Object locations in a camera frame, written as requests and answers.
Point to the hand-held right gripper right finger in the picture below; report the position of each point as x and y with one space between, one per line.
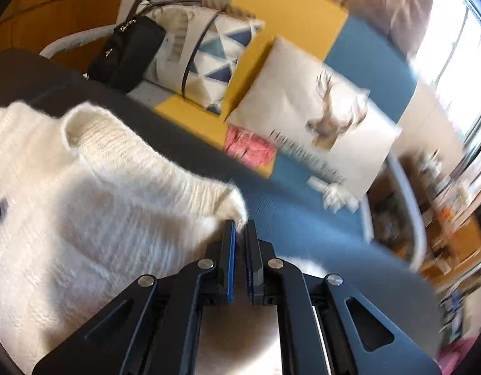
248 265

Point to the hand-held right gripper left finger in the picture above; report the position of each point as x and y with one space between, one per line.
230 261

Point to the cream knit sweater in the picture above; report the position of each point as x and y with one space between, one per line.
107 222

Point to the white glove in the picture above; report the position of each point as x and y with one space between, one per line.
336 197

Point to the pink cloth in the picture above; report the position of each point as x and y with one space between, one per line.
248 144

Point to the deer print pillow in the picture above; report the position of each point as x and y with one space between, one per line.
295 97

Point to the wooden wardrobe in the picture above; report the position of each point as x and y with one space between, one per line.
49 15

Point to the black handbag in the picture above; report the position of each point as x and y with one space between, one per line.
127 54

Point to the wooden side table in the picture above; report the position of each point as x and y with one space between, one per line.
447 234

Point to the triangle pattern pillow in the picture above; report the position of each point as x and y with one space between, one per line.
225 47

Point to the grey yellow blue sofa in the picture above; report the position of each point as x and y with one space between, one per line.
295 11

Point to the window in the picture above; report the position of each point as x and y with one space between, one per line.
447 58

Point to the starfish print curtain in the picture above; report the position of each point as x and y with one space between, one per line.
381 0

